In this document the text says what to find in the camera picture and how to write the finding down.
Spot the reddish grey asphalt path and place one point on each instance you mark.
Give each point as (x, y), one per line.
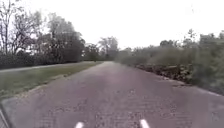
(113, 93)

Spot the row of trees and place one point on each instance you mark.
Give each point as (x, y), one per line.
(60, 40)

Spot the robot's own part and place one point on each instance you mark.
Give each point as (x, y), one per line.
(79, 125)
(144, 124)

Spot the bushes and trees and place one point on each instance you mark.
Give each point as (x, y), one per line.
(186, 60)

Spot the grass strip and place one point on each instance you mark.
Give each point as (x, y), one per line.
(33, 77)

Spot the grey road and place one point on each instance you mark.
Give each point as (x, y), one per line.
(26, 68)

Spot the dark hedge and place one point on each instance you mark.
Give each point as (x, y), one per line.
(23, 60)

